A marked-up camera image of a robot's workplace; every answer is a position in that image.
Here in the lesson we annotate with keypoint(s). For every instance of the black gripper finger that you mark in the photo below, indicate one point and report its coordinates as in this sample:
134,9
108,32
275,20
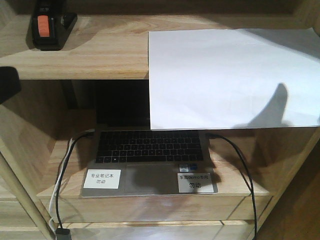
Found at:
10,83

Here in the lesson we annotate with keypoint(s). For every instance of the black stapler with orange button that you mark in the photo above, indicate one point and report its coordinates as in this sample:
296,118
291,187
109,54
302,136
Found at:
51,24

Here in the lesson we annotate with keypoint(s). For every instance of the white paper sheets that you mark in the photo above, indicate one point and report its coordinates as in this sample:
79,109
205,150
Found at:
216,79

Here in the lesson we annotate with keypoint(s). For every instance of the wooden shelf unit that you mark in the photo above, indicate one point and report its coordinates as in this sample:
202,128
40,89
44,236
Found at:
110,41

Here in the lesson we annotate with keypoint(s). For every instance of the white label left on laptop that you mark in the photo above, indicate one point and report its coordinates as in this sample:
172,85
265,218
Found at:
102,179

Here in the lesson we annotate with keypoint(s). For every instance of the white label on laptop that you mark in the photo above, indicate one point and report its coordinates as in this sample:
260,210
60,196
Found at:
195,183
102,179

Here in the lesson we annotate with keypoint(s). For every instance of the grey open laptop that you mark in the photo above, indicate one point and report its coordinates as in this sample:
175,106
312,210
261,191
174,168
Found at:
149,160

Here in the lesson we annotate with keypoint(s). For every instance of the grey adapter box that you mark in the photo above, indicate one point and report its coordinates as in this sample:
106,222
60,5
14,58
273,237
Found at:
63,234

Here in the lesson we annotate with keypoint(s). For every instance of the white label right on laptop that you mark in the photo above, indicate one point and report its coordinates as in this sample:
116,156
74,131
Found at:
195,183

